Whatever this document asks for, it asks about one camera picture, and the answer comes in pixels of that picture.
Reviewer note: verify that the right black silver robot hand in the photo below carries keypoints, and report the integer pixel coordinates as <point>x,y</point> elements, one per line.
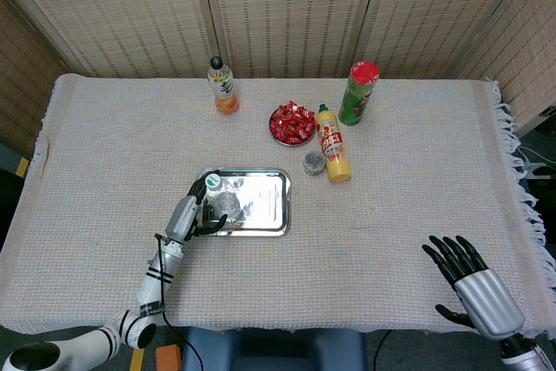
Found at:
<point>491,301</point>

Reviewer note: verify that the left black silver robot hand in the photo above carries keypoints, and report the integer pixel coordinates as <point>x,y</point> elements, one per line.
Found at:
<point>182,219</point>

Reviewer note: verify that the transparent plastic water bottle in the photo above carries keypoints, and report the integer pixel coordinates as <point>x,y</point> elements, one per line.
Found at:
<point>226,201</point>

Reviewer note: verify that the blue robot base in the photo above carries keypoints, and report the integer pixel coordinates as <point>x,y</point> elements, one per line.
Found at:
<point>278,349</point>

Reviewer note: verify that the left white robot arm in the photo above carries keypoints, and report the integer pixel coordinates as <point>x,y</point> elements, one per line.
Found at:
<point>152,284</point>

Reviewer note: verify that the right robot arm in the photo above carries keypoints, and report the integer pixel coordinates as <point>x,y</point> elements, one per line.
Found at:
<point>521,358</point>

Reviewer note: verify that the stainless steel tray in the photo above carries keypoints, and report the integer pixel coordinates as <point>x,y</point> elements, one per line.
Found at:
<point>265,201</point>

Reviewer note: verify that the orange drink bottle black cap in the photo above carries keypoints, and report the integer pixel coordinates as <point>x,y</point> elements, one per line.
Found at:
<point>223,88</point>

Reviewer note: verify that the yellow squeeze bottle green cap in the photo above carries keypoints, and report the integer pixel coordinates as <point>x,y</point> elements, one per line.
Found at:
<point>336,162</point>

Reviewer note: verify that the small round metal plate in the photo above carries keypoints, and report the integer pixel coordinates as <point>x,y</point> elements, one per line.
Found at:
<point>290,143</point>

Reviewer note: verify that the white woven tablecloth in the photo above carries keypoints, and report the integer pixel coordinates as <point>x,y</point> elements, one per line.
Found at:
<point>391,214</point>

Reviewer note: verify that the orange block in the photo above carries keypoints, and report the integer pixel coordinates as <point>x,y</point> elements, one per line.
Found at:
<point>168,358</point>

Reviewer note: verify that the small clear round jar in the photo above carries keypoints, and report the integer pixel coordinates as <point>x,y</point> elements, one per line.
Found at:
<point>314,162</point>

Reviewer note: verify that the red wrapped candies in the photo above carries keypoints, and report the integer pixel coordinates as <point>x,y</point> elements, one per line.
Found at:
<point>293,123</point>

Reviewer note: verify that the green chips can red lid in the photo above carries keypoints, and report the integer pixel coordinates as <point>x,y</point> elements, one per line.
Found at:
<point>354,106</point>

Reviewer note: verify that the beige woven folding screen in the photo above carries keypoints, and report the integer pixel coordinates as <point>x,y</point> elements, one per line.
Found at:
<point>282,10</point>

